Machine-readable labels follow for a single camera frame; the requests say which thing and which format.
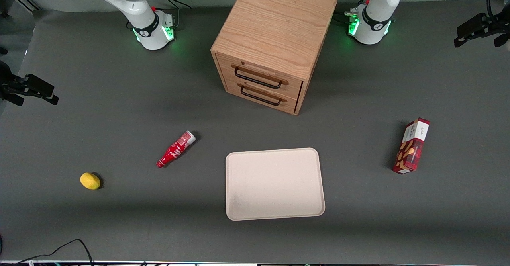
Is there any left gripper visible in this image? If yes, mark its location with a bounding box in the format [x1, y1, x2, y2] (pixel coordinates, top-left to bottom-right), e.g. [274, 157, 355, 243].
[454, 13, 510, 48]

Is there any wooden drawer cabinet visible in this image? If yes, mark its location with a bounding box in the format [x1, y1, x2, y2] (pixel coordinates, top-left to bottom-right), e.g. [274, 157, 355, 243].
[210, 0, 338, 116]

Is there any red cola bottle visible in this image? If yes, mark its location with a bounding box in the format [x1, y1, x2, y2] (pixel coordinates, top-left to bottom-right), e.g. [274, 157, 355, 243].
[156, 130, 197, 168]

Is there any black right arm base cable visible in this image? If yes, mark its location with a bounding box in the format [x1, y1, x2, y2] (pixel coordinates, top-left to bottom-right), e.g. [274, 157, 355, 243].
[153, 0, 192, 30]

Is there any beige rectangular tray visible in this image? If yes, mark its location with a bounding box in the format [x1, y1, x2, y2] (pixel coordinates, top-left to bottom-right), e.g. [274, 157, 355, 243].
[225, 147, 326, 221]

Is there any black left arm wrist cable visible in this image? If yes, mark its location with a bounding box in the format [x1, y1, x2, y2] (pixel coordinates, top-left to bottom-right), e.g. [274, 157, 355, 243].
[487, 0, 500, 22]

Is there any black cable on table edge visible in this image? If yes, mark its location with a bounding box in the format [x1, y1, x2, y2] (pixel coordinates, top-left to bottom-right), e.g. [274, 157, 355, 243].
[0, 239, 94, 266]

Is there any yellow lemon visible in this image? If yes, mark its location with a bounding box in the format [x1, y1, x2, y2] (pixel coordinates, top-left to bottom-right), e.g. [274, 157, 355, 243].
[80, 172, 101, 190]

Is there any red cookie box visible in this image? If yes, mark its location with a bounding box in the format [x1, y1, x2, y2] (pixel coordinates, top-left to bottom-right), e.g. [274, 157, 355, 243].
[392, 118, 430, 175]

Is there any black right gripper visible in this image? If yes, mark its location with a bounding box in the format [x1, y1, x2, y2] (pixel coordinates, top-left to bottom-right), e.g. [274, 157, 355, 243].
[0, 61, 59, 107]

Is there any wooden drawer with black handle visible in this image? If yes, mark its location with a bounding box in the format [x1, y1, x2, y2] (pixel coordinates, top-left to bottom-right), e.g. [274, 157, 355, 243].
[224, 77, 299, 113]
[218, 53, 303, 98]

